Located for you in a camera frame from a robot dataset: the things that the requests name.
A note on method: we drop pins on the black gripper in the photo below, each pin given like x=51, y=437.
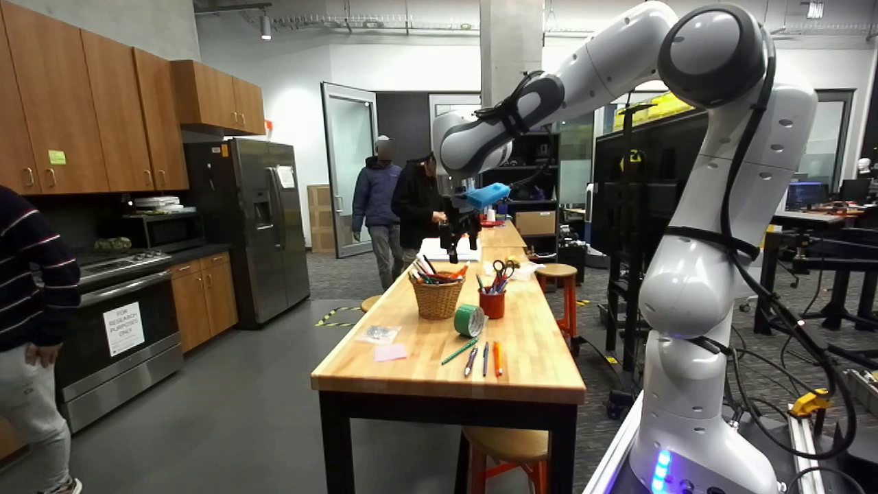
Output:
x=462, y=223

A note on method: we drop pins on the person in striped sweater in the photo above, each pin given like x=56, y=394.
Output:
x=28, y=303

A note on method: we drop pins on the green tape roll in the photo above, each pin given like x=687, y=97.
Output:
x=469, y=322

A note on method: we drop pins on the black machine with yellow frame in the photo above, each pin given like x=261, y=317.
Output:
x=640, y=181

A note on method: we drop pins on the thin dark pen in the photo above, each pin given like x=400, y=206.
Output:
x=484, y=356

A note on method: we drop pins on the long wooden wall cabinets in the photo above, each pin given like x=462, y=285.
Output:
x=93, y=111

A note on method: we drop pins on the flat pink sticky note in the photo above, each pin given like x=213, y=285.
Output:
x=390, y=352

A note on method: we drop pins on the pale paper card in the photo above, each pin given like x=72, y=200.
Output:
x=381, y=336

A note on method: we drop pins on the stainless steel refrigerator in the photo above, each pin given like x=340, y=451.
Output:
x=248, y=228

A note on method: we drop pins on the green pen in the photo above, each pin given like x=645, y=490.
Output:
x=456, y=355

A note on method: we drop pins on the black workbench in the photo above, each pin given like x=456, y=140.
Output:
x=825, y=248

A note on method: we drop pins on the yellow clamp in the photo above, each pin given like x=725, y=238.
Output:
x=811, y=403

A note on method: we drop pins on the wooden table with black legs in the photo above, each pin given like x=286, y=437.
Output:
x=512, y=356

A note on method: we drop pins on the white notice on oven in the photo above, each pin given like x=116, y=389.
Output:
x=124, y=326

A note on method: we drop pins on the steel oven range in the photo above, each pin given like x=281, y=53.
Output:
x=119, y=346

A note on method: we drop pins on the glass door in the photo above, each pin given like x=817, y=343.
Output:
x=351, y=166

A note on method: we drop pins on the steel microwave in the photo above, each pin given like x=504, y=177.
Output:
x=160, y=225

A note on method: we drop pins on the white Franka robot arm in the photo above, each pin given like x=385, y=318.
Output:
x=703, y=274

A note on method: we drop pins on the green note on cabinet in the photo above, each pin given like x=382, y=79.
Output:
x=56, y=156

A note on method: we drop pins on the wide wooden base cabinet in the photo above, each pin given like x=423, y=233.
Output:
x=204, y=300

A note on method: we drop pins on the round wooden stool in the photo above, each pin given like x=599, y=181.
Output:
x=508, y=447
x=558, y=274

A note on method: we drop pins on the white paper on refrigerator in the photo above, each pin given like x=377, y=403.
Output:
x=286, y=177

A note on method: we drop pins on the red mug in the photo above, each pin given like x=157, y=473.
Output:
x=492, y=306

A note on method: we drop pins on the wicker basket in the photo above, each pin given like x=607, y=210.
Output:
x=438, y=296

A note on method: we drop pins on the orange pen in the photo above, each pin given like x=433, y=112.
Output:
x=497, y=356

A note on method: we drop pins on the small wooden wall cabinet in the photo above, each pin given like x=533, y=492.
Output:
x=215, y=97

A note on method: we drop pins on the person in black jacket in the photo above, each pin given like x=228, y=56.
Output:
x=418, y=206

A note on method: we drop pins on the white paper stack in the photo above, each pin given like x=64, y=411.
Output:
x=449, y=248

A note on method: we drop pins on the person in blue jacket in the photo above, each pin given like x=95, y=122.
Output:
x=377, y=200

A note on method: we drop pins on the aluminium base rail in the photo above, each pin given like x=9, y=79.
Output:
x=805, y=455
x=617, y=447

